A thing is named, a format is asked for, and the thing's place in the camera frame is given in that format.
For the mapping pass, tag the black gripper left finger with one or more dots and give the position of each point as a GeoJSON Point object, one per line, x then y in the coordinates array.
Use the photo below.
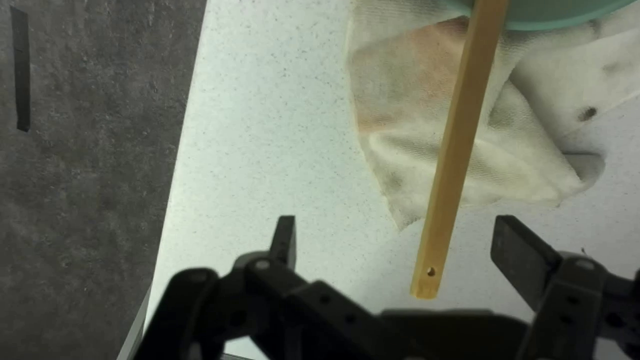
{"type": "Point", "coordinates": [269, 277]}

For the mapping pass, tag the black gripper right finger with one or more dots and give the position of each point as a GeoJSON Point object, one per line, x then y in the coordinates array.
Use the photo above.
{"type": "Point", "coordinates": [565, 291]}

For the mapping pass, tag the wooden spoon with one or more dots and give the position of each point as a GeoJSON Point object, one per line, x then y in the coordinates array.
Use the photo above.
{"type": "Point", "coordinates": [480, 42]}

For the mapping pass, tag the mint green bowl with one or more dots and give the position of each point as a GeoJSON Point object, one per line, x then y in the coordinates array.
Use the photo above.
{"type": "Point", "coordinates": [556, 14]}

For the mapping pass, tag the stained white cloth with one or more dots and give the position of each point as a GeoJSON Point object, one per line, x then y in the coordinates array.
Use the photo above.
{"type": "Point", "coordinates": [402, 58]}

